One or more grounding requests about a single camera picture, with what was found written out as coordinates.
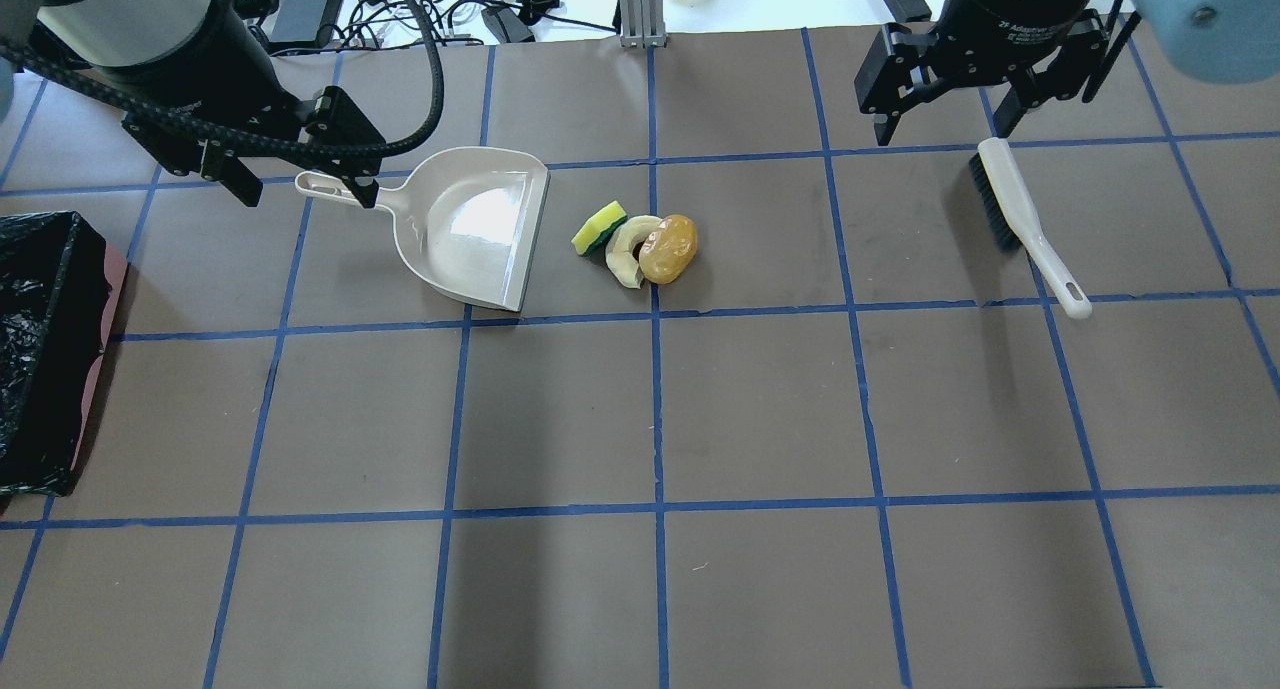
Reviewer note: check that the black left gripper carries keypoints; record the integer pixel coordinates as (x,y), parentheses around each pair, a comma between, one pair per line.
(212,77)

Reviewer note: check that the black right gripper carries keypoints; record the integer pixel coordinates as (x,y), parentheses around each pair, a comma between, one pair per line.
(1030,9)

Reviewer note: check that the white brush with black bristles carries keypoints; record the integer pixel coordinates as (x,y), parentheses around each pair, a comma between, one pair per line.
(1014,220)

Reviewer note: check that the beige plastic dustpan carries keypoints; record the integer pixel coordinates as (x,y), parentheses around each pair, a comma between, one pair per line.
(465,221)

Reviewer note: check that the yellow green sponge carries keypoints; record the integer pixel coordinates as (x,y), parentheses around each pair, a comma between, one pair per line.
(599,228)

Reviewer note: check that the yellow brown potato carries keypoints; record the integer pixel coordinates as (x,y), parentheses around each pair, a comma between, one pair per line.
(669,249)

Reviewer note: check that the pale apple slice peel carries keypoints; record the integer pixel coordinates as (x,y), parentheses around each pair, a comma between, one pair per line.
(622,247)

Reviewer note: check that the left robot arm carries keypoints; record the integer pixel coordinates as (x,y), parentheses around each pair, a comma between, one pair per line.
(84,45)

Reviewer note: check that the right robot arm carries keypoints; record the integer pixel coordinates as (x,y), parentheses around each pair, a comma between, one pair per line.
(1216,41)

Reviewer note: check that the bin with black bag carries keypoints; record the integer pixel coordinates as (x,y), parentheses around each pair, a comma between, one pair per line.
(60,286)

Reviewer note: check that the black power adapter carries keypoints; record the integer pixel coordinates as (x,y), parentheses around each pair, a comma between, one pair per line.
(506,27)

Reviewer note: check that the aluminium frame post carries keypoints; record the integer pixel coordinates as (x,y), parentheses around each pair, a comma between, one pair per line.
(642,24)

